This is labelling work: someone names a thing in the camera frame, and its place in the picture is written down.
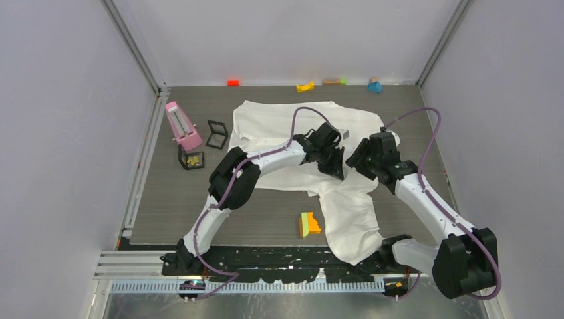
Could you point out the pink metronome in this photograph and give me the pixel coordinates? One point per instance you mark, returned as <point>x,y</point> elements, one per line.
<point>185,133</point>

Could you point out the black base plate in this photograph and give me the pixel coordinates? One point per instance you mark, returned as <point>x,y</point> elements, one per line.
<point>269,264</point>

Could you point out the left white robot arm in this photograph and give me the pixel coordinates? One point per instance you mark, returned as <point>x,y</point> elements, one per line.
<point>233,182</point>

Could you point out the orange yellow block pile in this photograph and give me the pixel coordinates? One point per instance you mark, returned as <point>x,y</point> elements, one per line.
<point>308,225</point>

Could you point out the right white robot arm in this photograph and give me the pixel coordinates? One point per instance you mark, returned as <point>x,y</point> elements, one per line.
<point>464,260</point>

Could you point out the yellow arch block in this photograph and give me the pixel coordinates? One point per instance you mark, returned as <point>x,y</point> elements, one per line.
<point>305,87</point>

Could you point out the white shirt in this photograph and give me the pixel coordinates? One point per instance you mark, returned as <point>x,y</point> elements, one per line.
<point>351,228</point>

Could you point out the tan and green block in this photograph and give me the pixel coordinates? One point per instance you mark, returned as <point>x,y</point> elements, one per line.
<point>334,81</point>

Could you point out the red block at wall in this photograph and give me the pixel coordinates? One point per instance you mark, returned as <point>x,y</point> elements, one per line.
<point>233,82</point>

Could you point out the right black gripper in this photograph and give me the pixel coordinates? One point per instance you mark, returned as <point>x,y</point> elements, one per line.
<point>356,160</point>

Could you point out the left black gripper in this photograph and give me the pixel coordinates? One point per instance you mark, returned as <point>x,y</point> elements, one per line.
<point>336,170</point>

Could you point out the black frame display box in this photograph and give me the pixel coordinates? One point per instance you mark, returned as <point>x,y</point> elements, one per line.
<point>218,135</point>

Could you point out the blue triangle block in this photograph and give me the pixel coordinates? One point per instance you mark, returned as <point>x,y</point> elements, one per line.
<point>374,85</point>

